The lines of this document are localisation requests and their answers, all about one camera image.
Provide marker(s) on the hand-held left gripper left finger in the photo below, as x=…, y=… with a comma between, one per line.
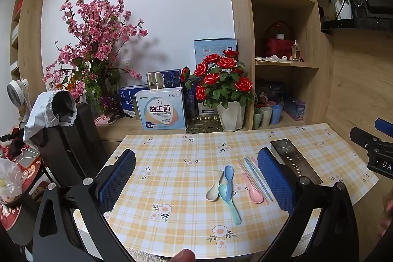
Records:
x=118, y=179

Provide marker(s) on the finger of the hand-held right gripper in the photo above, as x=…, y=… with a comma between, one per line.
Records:
x=360, y=136
x=384, y=126

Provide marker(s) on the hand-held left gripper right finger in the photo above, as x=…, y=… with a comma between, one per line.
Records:
x=274, y=179

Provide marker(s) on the blue chopstick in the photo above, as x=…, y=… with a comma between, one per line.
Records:
x=254, y=174

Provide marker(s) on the pink chopstick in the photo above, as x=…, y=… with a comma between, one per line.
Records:
x=266, y=199
x=255, y=162

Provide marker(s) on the pink plastic spoon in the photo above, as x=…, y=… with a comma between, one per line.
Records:
x=253, y=191

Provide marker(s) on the metal utensil tray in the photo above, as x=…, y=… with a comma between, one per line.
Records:
x=291, y=157

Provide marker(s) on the green chopstick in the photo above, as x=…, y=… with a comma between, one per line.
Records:
x=241, y=163

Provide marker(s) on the blue plastic spoon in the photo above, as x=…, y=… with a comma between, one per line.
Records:
x=229, y=174

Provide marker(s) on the teal plastic spoon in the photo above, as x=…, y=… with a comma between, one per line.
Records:
x=228, y=200

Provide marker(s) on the beige plastic spoon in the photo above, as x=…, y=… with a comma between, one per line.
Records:
x=215, y=188

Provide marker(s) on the person's right hand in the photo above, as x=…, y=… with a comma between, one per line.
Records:
x=387, y=213

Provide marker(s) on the person's left hand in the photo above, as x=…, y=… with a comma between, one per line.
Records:
x=184, y=256

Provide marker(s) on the black office chair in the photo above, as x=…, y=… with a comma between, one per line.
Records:
x=79, y=145

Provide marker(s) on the yellow checked floral tablecloth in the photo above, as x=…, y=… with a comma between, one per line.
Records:
x=178, y=176

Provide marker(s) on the pink cloth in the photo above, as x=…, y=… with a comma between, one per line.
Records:
x=103, y=120

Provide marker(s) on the small black tripod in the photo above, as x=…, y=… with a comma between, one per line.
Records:
x=118, y=117

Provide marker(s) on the green plastic cup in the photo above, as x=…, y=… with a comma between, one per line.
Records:
x=257, y=119

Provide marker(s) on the blue plastic cup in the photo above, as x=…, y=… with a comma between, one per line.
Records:
x=276, y=115

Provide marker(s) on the purple box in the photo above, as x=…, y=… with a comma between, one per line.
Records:
x=294, y=108

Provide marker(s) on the pink plastic cup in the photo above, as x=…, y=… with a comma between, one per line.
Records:
x=270, y=104

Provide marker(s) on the blue and white box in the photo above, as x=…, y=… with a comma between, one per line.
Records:
x=129, y=99

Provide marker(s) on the pastel labelled white box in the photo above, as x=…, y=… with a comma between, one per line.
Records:
x=161, y=110

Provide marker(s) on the red round table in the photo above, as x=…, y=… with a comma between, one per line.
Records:
x=29, y=176

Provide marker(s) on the dark blue printed box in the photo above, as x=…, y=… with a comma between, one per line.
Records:
x=270, y=90

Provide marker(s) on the gold embossed tray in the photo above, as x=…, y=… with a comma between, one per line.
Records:
x=204, y=124

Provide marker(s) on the dark box white label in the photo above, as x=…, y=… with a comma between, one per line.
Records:
x=207, y=110

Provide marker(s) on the grey jacket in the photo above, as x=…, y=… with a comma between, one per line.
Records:
x=41, y=114

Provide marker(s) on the dark blue patterned box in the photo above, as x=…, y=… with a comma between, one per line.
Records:
x=189, y=105

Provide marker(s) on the black speckled shelf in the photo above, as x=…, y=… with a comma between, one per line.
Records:
x=356, y=25

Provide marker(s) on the wooden shelf unit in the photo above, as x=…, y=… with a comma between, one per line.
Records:
x=310, y=44

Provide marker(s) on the clear glass bottle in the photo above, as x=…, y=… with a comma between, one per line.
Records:
x=295, y=51

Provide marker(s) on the clear plastic bag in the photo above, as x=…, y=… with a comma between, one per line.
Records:
x=9, y=180

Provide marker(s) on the dark blue box silver panel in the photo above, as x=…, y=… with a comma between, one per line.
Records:
x=162, y=79

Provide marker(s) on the red rose plant white pot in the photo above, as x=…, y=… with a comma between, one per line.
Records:
x=225, y=77

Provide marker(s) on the folded white papers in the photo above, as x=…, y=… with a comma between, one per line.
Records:
x=267, y=59

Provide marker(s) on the white desk fan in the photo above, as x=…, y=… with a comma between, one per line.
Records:
x=17, y=91

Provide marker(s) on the light blue tall box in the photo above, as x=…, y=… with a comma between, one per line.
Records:
x=211, y=47

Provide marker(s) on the pink blossom flower arrangement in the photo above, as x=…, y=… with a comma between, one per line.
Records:
x=92, y=35

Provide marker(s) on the white wall socket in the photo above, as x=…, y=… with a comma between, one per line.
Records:
x=125, y=65

